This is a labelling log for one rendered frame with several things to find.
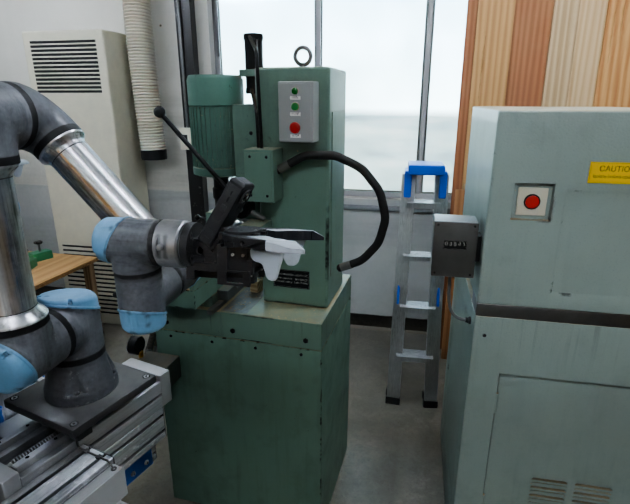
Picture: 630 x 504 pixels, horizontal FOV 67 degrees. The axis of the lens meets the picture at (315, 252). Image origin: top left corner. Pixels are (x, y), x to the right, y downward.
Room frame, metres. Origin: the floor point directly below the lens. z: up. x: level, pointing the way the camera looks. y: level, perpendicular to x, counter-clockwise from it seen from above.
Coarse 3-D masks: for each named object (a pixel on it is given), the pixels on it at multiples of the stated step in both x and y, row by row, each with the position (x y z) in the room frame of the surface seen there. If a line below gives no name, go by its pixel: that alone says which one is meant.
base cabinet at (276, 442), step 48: (192, 336) 1.39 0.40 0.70; (336, 336) 1.46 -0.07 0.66; (192, 384) 1.39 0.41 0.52; (240, 384) 1.35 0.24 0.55; (288, 384) 1.30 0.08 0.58; (336, 384) 1.47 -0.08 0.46; (192, 432) 1.40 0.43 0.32; (240, 432) 1.35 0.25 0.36; (288, 432) 1.30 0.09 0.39; (336, 432) 1.49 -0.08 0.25; (192, 480) 1.40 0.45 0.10; (240, 480) 1.35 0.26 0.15; (288, 480) 1.30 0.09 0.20; (336, 480) 1.50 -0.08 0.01
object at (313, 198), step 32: (256, 96) 1.44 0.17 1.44; (320, 96) 1.39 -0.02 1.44; (320, 128) 1.39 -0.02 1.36; (320, 160) 1.39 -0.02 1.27; (288, 192) 1.41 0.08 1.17; (320, 192) 1.39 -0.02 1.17; (288, 224) 1.41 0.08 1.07; (320, 224) 1.39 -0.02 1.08; (320, 256) 1.39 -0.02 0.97; (288, 288) 1.42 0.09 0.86; (320, 288) 1.39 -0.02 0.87
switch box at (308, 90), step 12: (288, 84) 1.35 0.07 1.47; (300, 84) 1.34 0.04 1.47; (312, 84) 1.33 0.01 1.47; (288, 96) 1.35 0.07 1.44; (300, 96) 1.34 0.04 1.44; (312, 96) 1.33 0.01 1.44; (288, 108) 1.35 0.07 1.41; (300, 108) 1.34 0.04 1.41; (312, 108) 1.33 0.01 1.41; (288, 120) 1.35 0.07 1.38; (300, 120) 1.34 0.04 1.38; (312, 120) 1.33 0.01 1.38; (288, 132) 1.35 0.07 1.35; (300, 132) 1.34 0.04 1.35; (312, 132) 1.33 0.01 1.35
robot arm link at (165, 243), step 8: (160, 224) 0.71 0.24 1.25; (168, 224) 0.71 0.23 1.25; (176, 224) 0.71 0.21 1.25; (184, 224) 0.71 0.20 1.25; (160, 232) 0.70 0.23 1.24; (168, 232) 0.69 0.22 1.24; (176, 232) 0.69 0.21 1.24; (152, 240) 0.69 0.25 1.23; (160, 240) 0.69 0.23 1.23; (168, 240) 0.69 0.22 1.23; (176, 240) 0.69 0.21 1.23; (152, 248) 0.69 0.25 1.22; (160, 248) 0.68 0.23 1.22; (168, 248) 0.68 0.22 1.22; (176, 248) 0.68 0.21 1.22; (160, 256) 0.69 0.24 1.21; (168, 256) 0.68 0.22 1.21; (176, 256) 0.68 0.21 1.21; (160, 264) 0.70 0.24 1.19; (168, 264) 0.70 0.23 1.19; (176, 264) 0.69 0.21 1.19
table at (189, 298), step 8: (208, 280) 1.38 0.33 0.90; (216, 280) 1.42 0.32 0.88; (200, 288) 1.33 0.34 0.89; (208, 288) 1.37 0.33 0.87; (216, 288) 1.42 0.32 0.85; (184, 296) 1.30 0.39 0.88; (192, 296) 1.29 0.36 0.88; (200, 296) 1.32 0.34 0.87; (208, 296) 1.37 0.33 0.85; (176, 304) 1.31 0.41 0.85; (184, 304) 1.30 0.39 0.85; (192, 304) 1.29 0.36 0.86; (200, 304) 1.32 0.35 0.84
